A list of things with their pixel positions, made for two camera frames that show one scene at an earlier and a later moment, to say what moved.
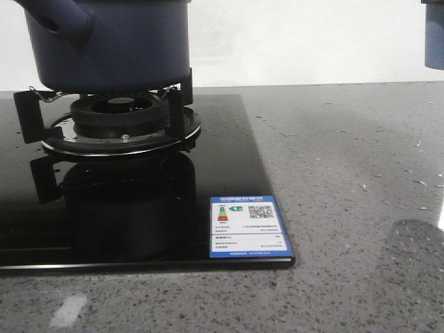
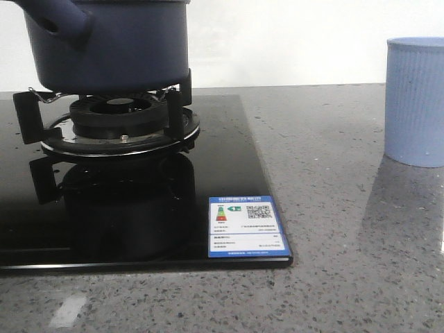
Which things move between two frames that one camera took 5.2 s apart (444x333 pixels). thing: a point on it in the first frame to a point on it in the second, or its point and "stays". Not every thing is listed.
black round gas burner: (119, 116) stays
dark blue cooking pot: (109, 46) stays
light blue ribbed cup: (434, 34) to (414, 100)
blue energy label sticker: (246, 226) stays
